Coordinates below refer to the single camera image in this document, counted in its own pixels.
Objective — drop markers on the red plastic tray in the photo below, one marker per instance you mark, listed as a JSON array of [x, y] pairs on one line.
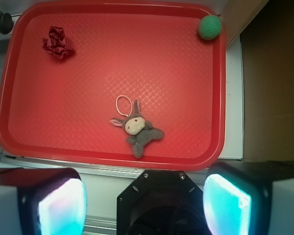
[[60, 109]]

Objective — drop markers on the green ball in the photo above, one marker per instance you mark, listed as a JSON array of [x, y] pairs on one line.
[[210, 27]]

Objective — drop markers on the black knob clamp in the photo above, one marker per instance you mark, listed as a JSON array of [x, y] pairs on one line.
[[6, 23]]

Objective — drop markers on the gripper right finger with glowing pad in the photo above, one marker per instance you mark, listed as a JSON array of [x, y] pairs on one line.
[[250, 198]]

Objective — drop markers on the crumpled dark red cloth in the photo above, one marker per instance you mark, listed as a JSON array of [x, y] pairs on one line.
[[56, 44]]

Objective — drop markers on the brown cardboard box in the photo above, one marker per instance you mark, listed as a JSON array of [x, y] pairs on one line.
[[268, 66]]

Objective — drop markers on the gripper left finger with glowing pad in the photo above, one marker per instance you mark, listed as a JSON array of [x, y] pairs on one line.
[[42, 201]]

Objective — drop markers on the black octagonal mount plate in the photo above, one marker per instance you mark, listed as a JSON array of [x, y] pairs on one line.
[[160, 202]]

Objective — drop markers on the grey plush donkey keychain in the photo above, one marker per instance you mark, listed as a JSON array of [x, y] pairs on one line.
[[140, 131]]

